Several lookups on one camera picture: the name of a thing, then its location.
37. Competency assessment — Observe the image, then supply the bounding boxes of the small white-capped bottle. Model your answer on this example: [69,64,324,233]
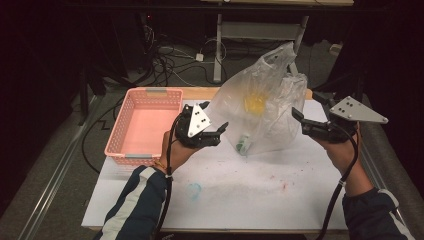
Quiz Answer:
[235,132,253,155]

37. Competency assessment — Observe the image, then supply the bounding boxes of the clear plastic smiley bag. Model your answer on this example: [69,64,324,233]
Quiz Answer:
[206,41,309,157]

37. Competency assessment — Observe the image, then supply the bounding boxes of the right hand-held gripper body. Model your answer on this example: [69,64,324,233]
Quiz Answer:
[301,95,390,145]

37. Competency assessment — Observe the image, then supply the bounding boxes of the person's right hand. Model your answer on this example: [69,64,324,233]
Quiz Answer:
[314,122,365,176]

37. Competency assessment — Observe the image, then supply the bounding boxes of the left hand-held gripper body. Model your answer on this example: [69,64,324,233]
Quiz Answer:
[174,103,223,150]

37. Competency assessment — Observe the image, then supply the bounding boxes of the light wooden desk top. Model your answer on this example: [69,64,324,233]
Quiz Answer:
[199,0,355,8]

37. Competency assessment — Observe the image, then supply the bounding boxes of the person's left hand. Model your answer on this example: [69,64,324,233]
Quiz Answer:
[157,128,201,175]

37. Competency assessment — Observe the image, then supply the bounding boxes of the white metal desk frame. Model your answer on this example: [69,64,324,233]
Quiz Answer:
[212,13,310,88]

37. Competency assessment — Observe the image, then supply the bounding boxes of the pink plastic basket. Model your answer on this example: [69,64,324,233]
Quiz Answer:
[104,87,185,167]

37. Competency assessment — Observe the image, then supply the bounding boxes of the white table mat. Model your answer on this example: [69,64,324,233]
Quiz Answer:
[81,99,352,232]

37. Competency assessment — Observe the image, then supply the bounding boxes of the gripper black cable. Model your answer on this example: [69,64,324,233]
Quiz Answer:
[152,112,186,240]
[314,128,361,240]

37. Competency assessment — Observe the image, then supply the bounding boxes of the black metal stand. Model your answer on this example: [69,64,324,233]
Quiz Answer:
[78,64,90,127]

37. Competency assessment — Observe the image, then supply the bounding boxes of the metal floor rail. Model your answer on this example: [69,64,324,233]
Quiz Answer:
[356,129,413,240]
[15,94,103,240]

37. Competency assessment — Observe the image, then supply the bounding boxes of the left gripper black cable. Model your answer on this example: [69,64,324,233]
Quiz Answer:
[152,112,186,240]

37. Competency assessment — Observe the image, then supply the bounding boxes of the long black floor cable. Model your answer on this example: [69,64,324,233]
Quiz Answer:
[81,95,127,175]

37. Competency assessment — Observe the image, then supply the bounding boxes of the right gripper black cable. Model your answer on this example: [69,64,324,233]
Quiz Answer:
[314,128,361,240]

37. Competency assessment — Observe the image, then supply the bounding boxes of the tangle of floor cables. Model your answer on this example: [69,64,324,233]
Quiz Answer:
[142,24,231,88]

